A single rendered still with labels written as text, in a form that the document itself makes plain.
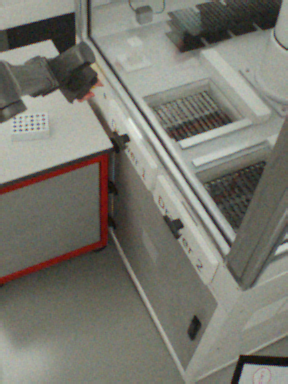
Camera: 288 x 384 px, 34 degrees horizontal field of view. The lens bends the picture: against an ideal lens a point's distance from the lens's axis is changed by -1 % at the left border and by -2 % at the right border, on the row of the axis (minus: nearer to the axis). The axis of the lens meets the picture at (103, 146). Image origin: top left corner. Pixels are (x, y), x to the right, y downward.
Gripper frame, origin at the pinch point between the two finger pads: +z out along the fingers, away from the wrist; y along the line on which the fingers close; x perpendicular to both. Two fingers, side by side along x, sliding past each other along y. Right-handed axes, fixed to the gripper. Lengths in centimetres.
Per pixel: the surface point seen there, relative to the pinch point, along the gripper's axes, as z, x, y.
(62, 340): 57, -30, -94
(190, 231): 10.2, -42.1, -6.8
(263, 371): -8, -76, -6
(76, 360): 56, -40, -93
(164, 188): 12.5, -28.5, -6.1
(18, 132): 11.7, 19.4, -33.6
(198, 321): 37, -58, -31
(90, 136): 27.8, 8.0, -20.5
